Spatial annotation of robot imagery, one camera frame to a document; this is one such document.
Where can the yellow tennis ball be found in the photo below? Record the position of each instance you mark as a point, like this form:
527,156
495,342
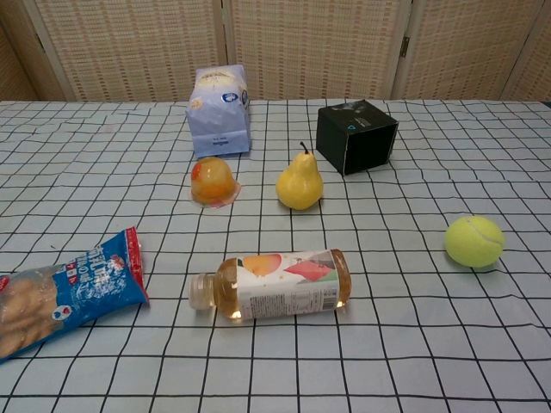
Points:
473,242

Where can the black cardboard box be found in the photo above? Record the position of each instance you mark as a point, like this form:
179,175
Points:
354,135

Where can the yellow pear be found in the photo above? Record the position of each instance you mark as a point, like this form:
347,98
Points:
300,184

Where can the orange fruit in wrapper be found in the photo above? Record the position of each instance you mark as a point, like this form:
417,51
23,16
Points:
213,183

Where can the juice bottle with fruit label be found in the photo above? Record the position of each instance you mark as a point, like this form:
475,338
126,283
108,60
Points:
275,286

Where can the pale blue milk carton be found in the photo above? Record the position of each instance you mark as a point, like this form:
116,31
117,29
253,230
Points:
219,114

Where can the checkered light blue tablecloth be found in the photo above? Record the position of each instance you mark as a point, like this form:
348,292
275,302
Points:
275,344

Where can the woven folding screen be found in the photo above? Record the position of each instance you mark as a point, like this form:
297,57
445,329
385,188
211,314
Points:
301,47

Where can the blue cookie snack bag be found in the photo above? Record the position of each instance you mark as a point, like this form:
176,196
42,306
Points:
56,292

